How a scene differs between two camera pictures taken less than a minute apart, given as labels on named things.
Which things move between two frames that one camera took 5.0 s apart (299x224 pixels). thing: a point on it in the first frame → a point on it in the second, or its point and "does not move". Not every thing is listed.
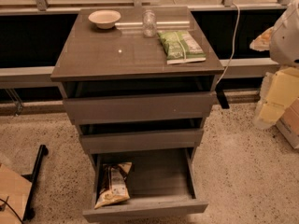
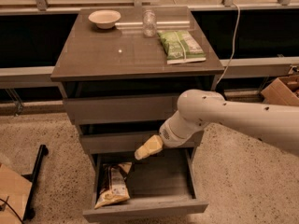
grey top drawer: [140, 108] does not move
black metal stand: [29, 213] does not move
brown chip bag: [113, 187] does not move
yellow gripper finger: [262, 42] → [150, 147]
